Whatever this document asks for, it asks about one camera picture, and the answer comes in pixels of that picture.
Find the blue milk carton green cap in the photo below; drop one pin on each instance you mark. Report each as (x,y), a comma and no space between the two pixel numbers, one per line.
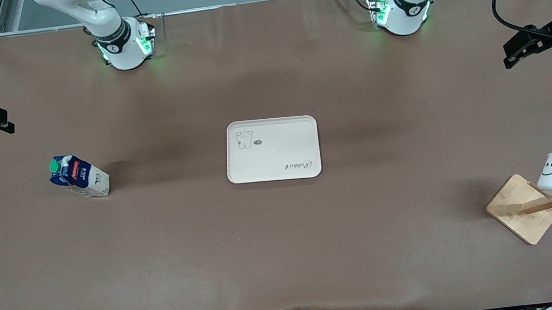
(81,174)

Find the wooden cup stand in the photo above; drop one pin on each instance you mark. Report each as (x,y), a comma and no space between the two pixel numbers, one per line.
(521,210)

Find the cream tray with bear print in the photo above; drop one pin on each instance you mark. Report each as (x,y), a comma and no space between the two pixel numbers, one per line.
(275,150)

